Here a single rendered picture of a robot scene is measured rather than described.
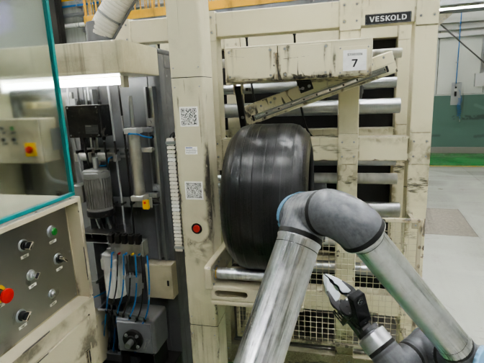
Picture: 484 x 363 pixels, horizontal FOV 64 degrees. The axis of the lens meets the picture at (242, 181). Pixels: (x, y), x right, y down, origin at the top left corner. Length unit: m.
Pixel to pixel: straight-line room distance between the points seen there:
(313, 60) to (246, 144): 0.50
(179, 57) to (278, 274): 0.91
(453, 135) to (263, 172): 9.74
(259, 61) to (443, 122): 9.31
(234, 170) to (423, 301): 0.68
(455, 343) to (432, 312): 0.12
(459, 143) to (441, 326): 9.91
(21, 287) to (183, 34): 0.99
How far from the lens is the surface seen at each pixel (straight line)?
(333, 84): 1.80
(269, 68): 1.69
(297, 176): 1.29
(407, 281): 1.02
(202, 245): 1.61
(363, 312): 1.26
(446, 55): 10.87
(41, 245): 1.38
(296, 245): 0.96
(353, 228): 0.90
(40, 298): 1.41
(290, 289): 0.94
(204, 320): 1.77
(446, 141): 10.87
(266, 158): 1.31
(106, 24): 2.01
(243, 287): 1.53
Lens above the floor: 1.58
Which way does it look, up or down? 12 degrees down
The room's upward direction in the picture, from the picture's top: 2 degrees counter-clockwise
